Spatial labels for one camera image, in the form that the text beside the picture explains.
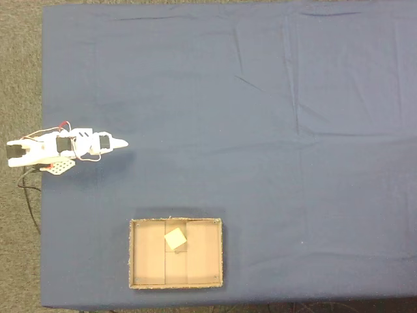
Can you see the yellow foam block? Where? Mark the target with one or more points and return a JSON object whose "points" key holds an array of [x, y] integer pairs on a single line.
{"points": [[175, 238]]}

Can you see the shallow cardboard box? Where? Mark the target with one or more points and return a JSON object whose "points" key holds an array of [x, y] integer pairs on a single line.
{"points": [[202, 257]]}

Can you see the blue cloth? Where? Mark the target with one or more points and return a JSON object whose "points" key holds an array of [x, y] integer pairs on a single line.
{"points": [[244, 114]]}

